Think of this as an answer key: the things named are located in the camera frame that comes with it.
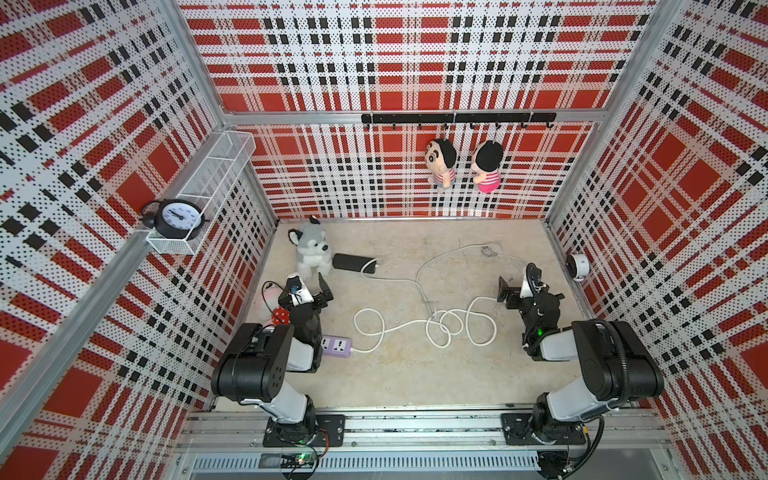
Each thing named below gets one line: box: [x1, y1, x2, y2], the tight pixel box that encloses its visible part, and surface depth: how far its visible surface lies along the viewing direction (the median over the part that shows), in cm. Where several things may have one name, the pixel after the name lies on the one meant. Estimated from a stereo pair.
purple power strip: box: [321, 335, 352, 358], surface depth 87 cm
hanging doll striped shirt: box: [425, 139, 457, 192], surface depth 95 cm
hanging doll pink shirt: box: [471, 140, 504, 194], surface depth 98 cm
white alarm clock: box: [566, 253, 590, 282], surface depth 103 cm
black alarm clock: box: [140, 199, 210, 241], surface depth 65 cm
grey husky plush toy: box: [288, 216, 333, 280], surface depth 95 cm
